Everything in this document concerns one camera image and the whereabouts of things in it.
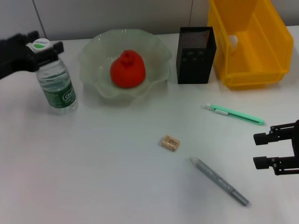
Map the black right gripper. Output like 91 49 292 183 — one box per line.
253 119 299 176

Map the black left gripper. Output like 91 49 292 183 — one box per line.
0 29 65 80

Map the mint green utility knife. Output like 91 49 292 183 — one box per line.
205 104 266 127

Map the clear green-label water bottle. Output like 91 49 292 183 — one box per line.
32 38 78 115

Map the small beige eraser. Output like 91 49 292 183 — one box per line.
160 134 181 152

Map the white paper ball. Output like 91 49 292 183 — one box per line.
228 34 239 53

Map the grey marker pen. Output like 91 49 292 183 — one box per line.
189 157 249 207

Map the translucent wavy fruit plate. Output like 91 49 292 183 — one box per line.
78 28 173 107

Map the black mesh pen holder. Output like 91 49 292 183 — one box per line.
176 26 217 84

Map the yellow plastic bin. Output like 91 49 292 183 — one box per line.
207 0 294 91

